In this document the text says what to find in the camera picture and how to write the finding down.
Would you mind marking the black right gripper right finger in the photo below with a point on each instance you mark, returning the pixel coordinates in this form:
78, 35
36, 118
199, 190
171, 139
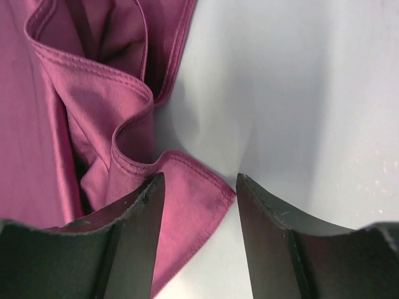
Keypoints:
292, 254

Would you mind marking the purple cloth napkin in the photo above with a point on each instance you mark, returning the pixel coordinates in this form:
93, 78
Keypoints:
80, 81

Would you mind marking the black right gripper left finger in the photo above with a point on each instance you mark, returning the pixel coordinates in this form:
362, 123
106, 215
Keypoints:
109, 253

